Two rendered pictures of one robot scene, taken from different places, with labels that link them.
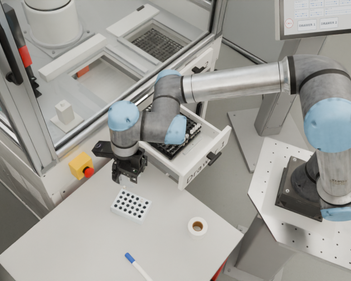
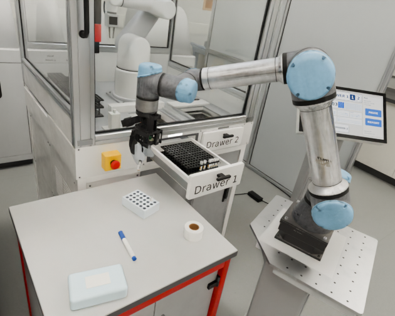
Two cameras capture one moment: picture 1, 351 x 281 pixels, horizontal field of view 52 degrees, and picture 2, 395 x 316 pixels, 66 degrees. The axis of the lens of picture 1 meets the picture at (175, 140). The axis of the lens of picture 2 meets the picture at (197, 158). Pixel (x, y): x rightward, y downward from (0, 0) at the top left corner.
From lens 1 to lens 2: 64 cm
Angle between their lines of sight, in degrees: 29
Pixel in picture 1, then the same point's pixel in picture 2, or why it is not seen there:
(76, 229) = (86, 207)
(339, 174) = (322, 147)
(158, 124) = (173, 78)
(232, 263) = not seen: outside the picture
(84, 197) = (105, 191)
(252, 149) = not seen: hidden behind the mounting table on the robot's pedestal
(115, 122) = (142, 68)
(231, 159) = (251, 257)
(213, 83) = (224, 68)
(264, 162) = (271, 209)
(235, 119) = not seen: hidden behind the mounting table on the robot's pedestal
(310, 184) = (308, 209)
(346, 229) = (346, 274)
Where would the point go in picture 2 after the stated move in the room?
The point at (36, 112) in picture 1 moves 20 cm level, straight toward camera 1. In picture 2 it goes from (91, 79) to (88, 96)
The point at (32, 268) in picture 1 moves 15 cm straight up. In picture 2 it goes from (33, 220) to (28, 184)
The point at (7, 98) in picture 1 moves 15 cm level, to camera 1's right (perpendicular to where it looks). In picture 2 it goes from (74, 50) to (113, 59)
